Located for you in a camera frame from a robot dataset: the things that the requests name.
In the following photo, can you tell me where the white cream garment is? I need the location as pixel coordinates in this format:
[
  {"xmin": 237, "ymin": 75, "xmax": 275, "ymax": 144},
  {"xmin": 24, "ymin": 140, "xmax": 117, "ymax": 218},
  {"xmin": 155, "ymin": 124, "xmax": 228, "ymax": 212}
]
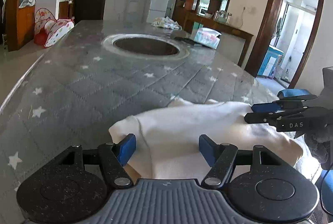
[{"xmin": 109, "ymin": 98, "xmax": 303, "ymax": 180}]

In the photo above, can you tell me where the blue cushion chair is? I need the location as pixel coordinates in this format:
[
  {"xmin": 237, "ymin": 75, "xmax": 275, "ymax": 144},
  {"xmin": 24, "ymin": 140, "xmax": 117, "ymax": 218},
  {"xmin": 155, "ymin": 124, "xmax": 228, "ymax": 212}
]
[{"xmin": 277, "ymin": 89, "xmax": 317, "ymax": 101}]

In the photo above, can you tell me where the grey star quilted table cover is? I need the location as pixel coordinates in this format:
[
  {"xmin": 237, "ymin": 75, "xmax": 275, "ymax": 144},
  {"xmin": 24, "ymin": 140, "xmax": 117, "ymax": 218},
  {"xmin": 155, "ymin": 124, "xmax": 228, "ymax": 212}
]
[{"xmin": 1, "ymin": 21, "xmax": 276, "ymax": 223}]

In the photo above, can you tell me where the tissue pack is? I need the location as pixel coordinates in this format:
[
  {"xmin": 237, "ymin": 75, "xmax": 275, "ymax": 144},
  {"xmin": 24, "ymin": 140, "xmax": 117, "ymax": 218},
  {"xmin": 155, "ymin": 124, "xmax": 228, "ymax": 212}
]
[{"xmin": 194, "ymin": 27, "xmax": 222, "ymax": 50}]

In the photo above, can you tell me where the black remote on table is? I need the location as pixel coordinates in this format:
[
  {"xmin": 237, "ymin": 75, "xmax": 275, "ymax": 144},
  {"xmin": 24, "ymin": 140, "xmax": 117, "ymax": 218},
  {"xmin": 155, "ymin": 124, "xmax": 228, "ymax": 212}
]
[{"xmin": 174, "ymin": 37, "xmax": 201, "ymax": 46}]

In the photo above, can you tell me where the round black table hotplate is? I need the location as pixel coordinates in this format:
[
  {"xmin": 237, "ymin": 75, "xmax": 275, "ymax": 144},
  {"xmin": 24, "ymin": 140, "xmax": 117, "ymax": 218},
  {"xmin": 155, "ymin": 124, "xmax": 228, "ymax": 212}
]
[{"xmin": 101, "ymin": 34, "xmax": 190, "ymax": 61}]

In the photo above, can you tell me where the wooden sideboard cabinet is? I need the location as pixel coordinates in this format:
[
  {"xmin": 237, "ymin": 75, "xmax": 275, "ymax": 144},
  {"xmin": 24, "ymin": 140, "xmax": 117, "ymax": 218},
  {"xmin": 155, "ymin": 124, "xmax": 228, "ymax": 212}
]
[{"xmin": 171, "ymin": 0, "xmax": 253, "ymax": 66}]

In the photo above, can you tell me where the crumpled patterned cloth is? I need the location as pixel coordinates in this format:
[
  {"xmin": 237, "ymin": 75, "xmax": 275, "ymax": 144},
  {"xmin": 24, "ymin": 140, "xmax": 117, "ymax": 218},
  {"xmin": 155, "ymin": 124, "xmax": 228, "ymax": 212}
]
[{"xmin": 151, "ymin": 16, "xmax": 182, "ymax": 30}]

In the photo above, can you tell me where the water dispenser with blue bottle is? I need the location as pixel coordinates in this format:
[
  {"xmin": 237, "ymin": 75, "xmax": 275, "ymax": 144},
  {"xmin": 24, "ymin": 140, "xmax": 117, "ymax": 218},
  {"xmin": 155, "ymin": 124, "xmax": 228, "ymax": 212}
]
[{"xmin": 124, "ymin": 0, "xmax": 139, "ymax": 23}]

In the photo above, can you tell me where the polka dot play tent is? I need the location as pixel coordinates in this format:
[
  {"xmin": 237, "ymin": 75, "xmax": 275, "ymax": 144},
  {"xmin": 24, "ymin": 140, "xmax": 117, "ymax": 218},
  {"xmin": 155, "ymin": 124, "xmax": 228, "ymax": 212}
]
[{"xmin": 33, "ymin": 8, "xmax": 75, "ymax": 48}]

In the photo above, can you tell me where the white refrigerator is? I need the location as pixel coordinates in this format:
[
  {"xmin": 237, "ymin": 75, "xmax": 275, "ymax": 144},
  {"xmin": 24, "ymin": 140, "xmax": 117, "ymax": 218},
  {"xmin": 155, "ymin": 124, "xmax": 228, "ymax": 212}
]
[{"xmin": 146, "ymin": 0, "xmax": 169, "ymax": 23}]

